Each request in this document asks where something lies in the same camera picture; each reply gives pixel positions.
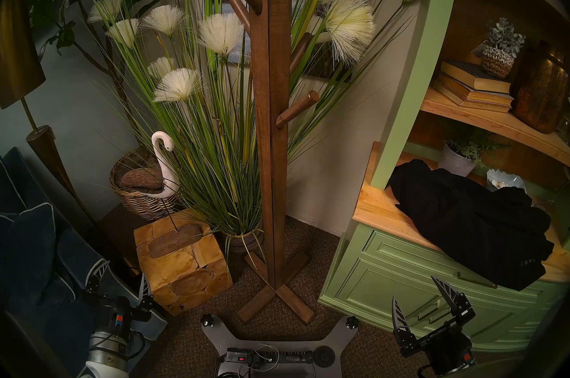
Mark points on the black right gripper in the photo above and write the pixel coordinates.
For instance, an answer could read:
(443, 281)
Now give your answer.
(447, 348)

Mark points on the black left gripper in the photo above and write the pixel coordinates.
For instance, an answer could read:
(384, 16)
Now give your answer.
(115, 314)

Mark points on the black jacket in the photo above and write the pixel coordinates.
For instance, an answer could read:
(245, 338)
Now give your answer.
(467, 221)

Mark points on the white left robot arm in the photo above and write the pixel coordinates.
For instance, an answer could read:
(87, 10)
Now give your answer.
(107, 355)

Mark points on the brown wooden coat rack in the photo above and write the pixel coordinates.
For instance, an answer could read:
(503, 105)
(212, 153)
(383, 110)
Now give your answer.
(269, 114)

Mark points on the green wooden shelf cabinet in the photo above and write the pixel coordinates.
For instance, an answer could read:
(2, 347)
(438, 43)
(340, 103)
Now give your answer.
(401, 283)

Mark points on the wooden block side table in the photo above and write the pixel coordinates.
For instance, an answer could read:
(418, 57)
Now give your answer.
(178, 270)

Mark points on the dark blue sofa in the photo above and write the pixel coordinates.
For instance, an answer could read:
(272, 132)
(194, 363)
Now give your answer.
(53, 328)

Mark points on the black round base knob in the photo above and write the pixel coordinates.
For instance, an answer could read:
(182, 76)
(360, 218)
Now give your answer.
(352, 322)
(206, 320)

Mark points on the wicker basket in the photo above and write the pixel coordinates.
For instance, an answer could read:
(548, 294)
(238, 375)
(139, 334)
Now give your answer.
(138, 203)

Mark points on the blue cushion white piping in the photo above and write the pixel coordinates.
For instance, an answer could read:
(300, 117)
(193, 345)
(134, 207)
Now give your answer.
(29, 252)

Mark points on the black round disc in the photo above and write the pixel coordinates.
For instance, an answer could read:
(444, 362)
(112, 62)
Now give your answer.
(323, 356)

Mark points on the white swan figurine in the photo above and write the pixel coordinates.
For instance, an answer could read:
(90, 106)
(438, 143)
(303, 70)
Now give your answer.
(165, 168)

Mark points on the woven striped plant pot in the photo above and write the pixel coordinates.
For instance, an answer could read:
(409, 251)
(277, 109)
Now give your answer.
(245, 242)

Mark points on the black power strip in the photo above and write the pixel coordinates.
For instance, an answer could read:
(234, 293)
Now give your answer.
(289, 357)

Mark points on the green herb in grey pot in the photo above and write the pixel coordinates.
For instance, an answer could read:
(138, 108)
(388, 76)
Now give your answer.
(456, 161)

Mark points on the artificial pampas grass plant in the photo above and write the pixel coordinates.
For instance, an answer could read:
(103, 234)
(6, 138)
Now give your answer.
(213, 150)

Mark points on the tan cover old book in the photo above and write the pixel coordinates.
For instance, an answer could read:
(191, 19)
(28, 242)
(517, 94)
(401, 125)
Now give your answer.
(472, 104)

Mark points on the stack of old books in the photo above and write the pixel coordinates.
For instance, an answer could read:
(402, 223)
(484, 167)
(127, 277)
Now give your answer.
(476, 94)

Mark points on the dark cover old book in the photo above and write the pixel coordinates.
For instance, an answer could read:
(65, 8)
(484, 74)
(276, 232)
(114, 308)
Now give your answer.
(472, 75)

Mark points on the brass floor lamp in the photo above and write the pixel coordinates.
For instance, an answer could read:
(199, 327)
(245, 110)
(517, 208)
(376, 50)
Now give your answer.
(18, 61)

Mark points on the dark copper vase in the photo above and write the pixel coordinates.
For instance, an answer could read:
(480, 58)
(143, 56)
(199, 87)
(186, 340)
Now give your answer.
(539, 92)

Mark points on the succulent in woven pot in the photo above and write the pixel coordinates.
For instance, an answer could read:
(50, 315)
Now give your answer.
(498, 58)

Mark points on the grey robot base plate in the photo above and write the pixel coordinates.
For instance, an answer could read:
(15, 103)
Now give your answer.
(213, 337)

